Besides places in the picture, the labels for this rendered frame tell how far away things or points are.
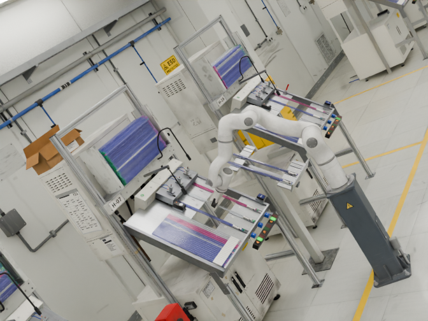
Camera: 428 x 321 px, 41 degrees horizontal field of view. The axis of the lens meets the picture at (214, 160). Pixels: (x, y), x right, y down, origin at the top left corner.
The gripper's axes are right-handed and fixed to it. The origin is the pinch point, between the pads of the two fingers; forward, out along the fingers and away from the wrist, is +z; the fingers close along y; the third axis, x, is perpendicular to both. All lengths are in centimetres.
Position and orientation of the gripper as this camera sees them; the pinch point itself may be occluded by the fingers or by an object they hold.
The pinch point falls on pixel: (214, 204)
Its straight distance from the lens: 378.9
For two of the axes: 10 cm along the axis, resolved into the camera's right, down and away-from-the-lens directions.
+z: -2.6, 7.1, 6.6
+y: -4.6, 5.1, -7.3
